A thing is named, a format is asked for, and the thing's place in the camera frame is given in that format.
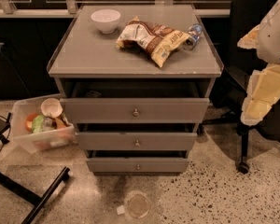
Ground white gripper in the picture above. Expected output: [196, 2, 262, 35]
[237, 0, 280, 126]

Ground grey top drawer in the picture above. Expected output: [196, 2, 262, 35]
[61, 89, 209, 124]

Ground grey drawer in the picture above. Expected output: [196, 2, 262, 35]
[77, 132, 197, 150]
[61, 89, 209, 124]
[86, 158, 189, 173]

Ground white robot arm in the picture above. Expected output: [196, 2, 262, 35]
[237, 0, 280, 126]

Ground grey drawer cabinet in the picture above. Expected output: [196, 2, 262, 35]
[48, 6, 223, 160]

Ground small packet in drawer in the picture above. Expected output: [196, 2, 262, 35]
[85, 91, 102, 98]

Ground grey middle drawer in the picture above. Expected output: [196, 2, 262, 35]
[77, 132, 197, 150]

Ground grey bottom drawer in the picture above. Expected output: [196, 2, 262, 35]
[86, 158, 189, 173]

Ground black office chair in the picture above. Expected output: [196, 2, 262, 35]
[210, 0, 280, 174]

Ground brown yellow chip bag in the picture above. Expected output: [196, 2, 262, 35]
[116, 17, 189, 67]

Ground white ceramic bowl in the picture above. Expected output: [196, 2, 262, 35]
[91, 9, 121, 34]

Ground small white floor tag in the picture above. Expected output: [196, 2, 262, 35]
[117, 205, 125, 215]

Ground white bowl in bin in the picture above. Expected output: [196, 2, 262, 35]
[40, 98, 63, 118]

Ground green item in bin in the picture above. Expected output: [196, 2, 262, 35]
[32, 115, 45, 133]

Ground clear plastic storage bin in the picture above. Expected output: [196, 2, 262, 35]
[11, 93, 76, 153]

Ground orange item in bin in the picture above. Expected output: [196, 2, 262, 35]
[25, 113, 38, 133]

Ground black stand legs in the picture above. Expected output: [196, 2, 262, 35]
[0, 113, 70, 224]

